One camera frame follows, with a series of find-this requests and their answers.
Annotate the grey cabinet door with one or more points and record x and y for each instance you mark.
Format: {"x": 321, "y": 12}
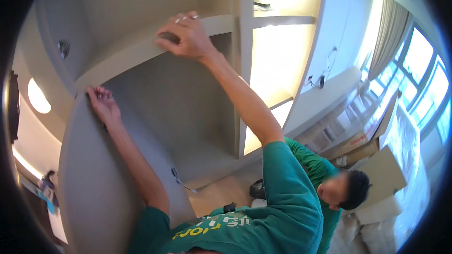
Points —
{"x": 102, "y": 183}

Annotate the beige curtain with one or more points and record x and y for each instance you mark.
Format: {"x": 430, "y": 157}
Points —
{"x": 390, "y": 31}

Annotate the metal door hinge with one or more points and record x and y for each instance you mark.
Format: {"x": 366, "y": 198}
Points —
{"x": 175, "y": 175}
{"x": 63, "y": 49}

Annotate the hanging clothes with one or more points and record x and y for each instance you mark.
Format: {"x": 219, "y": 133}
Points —
{"x": 48, "y": 188}

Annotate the dark item on shelf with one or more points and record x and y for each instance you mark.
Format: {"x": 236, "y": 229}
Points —
{"x": 261, "y": 4}

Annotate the white packing heap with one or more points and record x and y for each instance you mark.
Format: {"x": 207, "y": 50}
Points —
{"x": 370, "y": 225}

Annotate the white desk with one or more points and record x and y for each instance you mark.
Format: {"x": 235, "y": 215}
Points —
{"x": 325, "y": 104}

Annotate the person's right hand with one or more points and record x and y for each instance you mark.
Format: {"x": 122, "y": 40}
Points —
{"x": 192, "y": 40}

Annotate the beige flat board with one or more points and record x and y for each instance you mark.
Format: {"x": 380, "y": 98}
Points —
{"x": 383, "y": 176}

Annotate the grey wardrobe cabinet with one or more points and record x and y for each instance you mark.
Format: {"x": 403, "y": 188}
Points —
{"x": 166, "y": 88}

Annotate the person's left hand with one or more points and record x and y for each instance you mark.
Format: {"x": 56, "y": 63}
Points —
{"x": 103, "y": 107}

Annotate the lit white shelf unit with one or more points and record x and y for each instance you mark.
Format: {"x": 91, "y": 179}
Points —
{"x": 279, "y": 60}

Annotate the person's body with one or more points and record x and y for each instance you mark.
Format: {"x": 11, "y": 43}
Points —
{"x": 268, "y": 215}

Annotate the black round fixture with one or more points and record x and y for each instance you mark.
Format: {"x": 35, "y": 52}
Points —
{"x": 13, "y": 107}

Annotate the clear plastic sheet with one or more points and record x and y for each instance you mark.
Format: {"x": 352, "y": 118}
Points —
{"x": 408, "y": 155}

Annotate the large window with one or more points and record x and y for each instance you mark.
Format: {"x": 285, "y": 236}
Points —
{"x": 420, "y": 70}

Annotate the cardboard box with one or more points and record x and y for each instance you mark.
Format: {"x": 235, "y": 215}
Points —
{"x": 356, "y": 144}

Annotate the person's left fingers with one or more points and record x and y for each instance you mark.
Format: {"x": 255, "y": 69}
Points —
{"x": 99, "y": 92}

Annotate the round ceiling lamp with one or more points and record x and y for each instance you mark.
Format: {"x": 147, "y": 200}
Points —
{"x": 38, "y": 97}

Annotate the black charger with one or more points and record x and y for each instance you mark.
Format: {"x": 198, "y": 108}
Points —
{"x": 322, "y": 82}

